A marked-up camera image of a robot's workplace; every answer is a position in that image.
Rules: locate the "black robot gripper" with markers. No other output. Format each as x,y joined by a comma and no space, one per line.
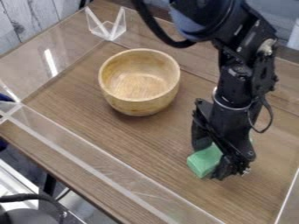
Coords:
224,127

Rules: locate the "green rectangular block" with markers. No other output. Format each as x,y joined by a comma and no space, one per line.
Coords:
204,160

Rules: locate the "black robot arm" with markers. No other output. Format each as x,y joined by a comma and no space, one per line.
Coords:
244,39

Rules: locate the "light wooden bowl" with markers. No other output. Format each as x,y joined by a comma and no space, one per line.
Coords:
139,80

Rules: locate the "black table leg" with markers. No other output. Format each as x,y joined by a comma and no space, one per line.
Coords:
49,184

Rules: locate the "clear acrylic tray enclosure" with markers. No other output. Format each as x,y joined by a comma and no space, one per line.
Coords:
124,162

